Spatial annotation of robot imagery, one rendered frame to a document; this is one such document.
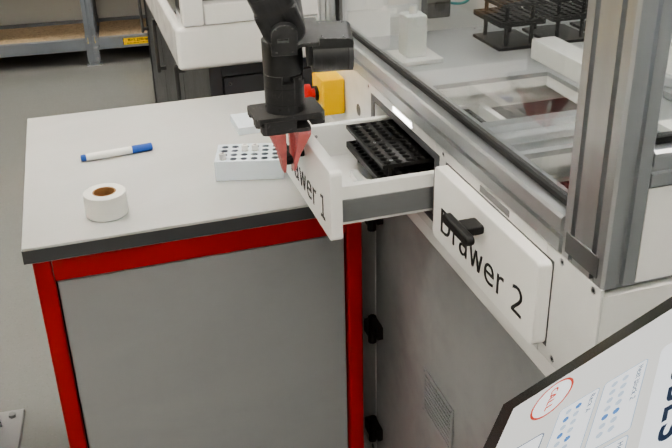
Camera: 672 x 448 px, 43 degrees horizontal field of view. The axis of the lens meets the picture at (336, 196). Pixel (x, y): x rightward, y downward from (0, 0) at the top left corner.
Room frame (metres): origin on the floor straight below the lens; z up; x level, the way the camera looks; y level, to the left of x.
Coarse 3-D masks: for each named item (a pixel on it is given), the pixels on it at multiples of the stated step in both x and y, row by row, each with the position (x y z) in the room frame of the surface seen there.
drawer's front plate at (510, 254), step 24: (456, 192) 1.02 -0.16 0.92; (456, 216) 1.01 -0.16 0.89; (480, 216) 0.95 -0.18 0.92; (456, 240) 1.01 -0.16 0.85; (480, 240) 0.94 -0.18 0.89; (504, 240) 0.89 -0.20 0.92; (528, 240) 0.86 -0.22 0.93; (504, 264) 0.88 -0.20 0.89; (528, 264) 0.83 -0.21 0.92; (480, 288) 0.94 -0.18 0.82; (504, 288) 0.88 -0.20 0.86; (528, 288) 0.83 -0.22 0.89; (504, 312) 0.87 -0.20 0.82; (528, 312) 0.82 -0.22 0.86; (528, 336) 0.82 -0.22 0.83
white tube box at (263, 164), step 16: (224, 144) 1.50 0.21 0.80; (240, 144) 1.50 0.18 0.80; (272, 144) 1.49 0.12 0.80; (224, 160) 1.42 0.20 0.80; (240, 160) 1.42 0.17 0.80; (256, 160) 1.42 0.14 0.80; (272, 160) 1.42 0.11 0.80; (224, 176) 1.42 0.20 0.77; (240, 176) 1.42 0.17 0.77; (256, 176) 1.42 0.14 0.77; (272, 176) 1.42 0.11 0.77
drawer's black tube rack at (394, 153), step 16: (368, 128) 1.31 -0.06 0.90; (384, 128) 1.30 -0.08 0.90; (400, 128) 1.30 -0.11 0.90; (352, 144) 1.31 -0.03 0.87; (384, 144) 1.24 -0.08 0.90; (400, 144) 1.23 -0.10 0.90; (416, 144) 1.23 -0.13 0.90; (368, 160) 1.24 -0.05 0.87; (400, 160) 1.17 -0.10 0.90; (416, 160) 1.17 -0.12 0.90; (432, 160) 1.17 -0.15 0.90; (384, 176) 1.18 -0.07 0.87
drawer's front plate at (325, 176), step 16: (288, 144) 1.30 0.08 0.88; (320, 144) 1.17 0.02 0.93; (304, 160) 1.20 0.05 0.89; (320, 160) 1.11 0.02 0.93; (320, 176) 1.12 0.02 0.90; (336, 176) 1.07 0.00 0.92; (304, 192) 1.21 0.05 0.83; (320, 192) 1.12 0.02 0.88; (336, 192) 1.07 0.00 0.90; (320, 208) 1.12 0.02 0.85; (336, 208) 1.07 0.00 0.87; (320, 224) 1.12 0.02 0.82; (336, 224) 1.07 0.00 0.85
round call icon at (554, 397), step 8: (568, 376) 0.49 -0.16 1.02; (576, 376) 0.48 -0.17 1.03; (560, 384) 0.49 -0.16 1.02; (568, 384) 0.48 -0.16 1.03; (544, 392) 0.50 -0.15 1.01; (552, 392) 0.49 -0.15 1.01; (560, 392) 0.48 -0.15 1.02; (568, 392) 0.47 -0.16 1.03; (536, 400) 0.50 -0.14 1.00; (544, 400) 0.48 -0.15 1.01; (552, 400) 0.47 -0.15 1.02; (560, 400) 0.47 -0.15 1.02; (536, 408) 0.48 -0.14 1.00; (544, 408) 0.47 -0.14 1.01; (552, 408) 0.46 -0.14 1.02; (528, 416) 0.48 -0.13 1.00; (536, 416) 0.47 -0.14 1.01; (544, 416) 0.46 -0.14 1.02; (528, 424) 0.47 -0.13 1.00
